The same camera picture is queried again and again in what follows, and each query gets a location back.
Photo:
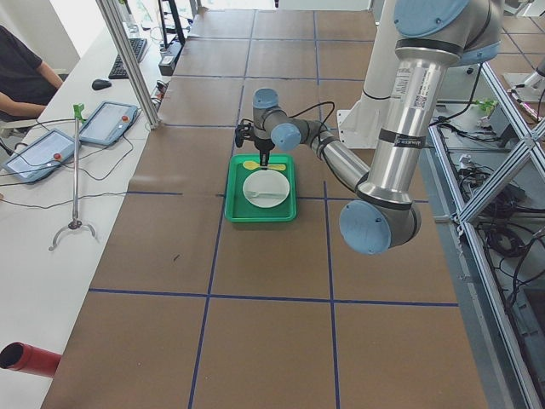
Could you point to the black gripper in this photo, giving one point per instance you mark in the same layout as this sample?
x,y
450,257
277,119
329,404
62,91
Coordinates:
x,y
264,147

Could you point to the yellow plastic spoon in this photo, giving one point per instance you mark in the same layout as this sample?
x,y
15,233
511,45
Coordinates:
x,y
253,165

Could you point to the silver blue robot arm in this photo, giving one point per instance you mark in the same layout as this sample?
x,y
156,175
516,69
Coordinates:
x,y
430,37

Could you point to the white round plate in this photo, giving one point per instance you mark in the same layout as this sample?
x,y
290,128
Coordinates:
x,y
267,181

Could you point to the pale green plastic fork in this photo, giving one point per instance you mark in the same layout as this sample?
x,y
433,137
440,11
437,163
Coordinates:
x,y
252,195

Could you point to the green plastic tray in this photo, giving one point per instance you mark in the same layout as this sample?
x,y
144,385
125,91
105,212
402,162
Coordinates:
x,y
239,209

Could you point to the far blue teach pendant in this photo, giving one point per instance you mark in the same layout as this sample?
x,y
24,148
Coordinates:
x,y
108,123

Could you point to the blue teach pendant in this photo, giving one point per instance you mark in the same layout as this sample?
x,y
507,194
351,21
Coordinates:
x,y
39,159
108,123

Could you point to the black computer mouse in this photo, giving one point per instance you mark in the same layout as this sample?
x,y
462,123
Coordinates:
x,y
100,83

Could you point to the silver reacher grabber tool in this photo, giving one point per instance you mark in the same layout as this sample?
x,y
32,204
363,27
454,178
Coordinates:
x,y
76,223

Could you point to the near blue teach pendant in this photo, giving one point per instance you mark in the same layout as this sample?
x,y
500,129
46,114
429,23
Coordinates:
x,y
39,159

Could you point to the person in black shirt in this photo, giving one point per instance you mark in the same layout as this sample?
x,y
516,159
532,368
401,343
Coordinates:
x,y
28,83

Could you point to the red tube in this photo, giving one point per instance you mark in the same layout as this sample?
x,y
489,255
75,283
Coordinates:
x,y
22,357

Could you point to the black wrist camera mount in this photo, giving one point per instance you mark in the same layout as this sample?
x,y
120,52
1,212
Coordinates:
x,y
244,132

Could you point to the white pedestal base plate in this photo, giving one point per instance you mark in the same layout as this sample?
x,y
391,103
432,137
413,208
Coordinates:
x,y
359,127

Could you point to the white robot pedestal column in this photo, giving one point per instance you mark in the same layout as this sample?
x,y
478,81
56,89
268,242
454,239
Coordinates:
x,y
383,66

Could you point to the aluminium frame post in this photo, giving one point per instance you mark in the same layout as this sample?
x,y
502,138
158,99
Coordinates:
x,y
114,24

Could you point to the aluminium side frame rail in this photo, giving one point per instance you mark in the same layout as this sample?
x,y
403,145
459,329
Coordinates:
x,y
524,151

